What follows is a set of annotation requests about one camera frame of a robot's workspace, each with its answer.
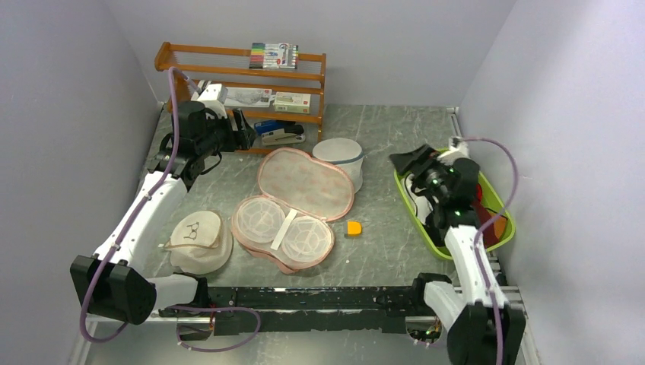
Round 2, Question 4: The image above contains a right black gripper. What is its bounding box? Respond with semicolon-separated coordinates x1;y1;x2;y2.
388;144;450;202

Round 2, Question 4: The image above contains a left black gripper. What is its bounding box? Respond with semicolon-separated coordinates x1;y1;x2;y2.
197;109;259;158

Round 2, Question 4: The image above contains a floral mesh laundry bag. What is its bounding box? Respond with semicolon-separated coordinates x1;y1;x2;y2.
231;148;354;275

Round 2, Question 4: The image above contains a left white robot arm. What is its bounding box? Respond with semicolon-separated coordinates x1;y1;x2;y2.
70;101;256;325

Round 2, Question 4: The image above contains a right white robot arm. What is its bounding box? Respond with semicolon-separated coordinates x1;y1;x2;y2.
389;144;526;364

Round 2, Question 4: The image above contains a white bra in basket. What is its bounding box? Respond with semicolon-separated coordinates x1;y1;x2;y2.
403;173;433;226

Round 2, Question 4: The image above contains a round white mesh bag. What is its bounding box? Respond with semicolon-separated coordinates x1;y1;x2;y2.
312;138;364;192

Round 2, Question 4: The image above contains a dark red bra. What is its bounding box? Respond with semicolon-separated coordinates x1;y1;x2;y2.
471;184;508;249

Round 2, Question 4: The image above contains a blue stapler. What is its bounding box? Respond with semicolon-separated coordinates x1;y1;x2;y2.
253;119;296;135

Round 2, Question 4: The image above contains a clear plastic packet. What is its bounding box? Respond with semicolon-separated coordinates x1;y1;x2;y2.
224;87;273;108

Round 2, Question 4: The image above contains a wooden shelf rack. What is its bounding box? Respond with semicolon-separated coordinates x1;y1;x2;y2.
154;42;327;142

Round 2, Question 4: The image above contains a grey black stapler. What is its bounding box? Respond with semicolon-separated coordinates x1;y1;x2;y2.
262;125;306;146

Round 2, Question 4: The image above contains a green white box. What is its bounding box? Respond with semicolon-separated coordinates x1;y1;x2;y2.
273;92;311;114

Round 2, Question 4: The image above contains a colour marker pen pack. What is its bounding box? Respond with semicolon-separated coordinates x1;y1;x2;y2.
249;43;299;70

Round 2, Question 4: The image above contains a green plastic basket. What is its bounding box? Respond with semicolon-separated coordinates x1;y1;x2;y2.
389;144;516;260

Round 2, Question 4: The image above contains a small orange block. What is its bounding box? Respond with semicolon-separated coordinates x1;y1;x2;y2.
346;221;363;236

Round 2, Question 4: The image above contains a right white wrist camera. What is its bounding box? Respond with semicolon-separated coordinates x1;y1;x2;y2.
437;136;469;166

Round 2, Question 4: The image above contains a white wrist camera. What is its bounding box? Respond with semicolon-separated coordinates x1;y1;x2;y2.
191;81;228;119
437;136;469;166

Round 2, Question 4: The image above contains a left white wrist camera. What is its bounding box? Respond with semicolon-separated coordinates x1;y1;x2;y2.
191;81;228;119

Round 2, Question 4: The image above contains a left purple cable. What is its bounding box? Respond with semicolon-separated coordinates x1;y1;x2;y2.
79;66;202;344

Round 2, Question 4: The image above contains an aluminium frame rail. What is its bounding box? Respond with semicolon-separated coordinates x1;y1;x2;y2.
83;286;528;323

